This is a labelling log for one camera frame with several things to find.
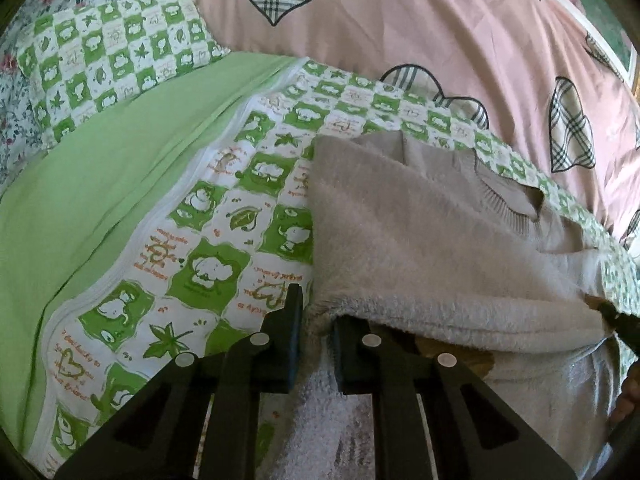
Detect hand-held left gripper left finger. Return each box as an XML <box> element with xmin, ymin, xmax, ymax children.
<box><xmin>52</xmin><ymin>283</ymin><xmax>304</xmax><ymax>480</ymax></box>

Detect pink quilt with plaid hearts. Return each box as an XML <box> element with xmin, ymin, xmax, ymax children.
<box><xmin>190</xmin><ymin>0</ymin><xmax>640</xmax><ymax>251</ymax></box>

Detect grey fuzzy sweater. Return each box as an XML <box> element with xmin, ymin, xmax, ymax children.
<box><xmin>280</xmin><ymin>132</ymin><xmax>626</xmax><ymax>480</ymax></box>

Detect floral quilt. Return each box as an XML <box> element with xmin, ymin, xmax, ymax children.
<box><xmin>0</xmin><ymin>0</ymin><xmax>196</xmax><ymax>191</ymax></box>

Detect green checkered bedsheet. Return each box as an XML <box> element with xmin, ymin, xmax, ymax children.
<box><xmin>0</xmin><ymin>52</ymin><xmax>640</xmax><ymax>478</ymax></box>

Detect green checkered pillow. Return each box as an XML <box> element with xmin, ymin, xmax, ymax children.
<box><xmin>15</xmin><ymin>0</ymin><xmax>231</xmax><ymax>151</ymax></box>

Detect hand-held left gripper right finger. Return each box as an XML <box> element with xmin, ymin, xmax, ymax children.
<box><xmin>332</xmin><ymin>316</ymin><xmax>579</xmax><ymax>480</ymax></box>

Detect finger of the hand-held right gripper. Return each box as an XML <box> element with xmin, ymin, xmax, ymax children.
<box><xmin>597</xmin><ymin>301</ymin><xmax>640</xmax><ymax>357</ymax></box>

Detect framed wall picture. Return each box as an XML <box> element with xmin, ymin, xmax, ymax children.
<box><xmin>500</xmin><ymin>0</ymin><xmax>640</xmax><ymax>96</ymax></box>

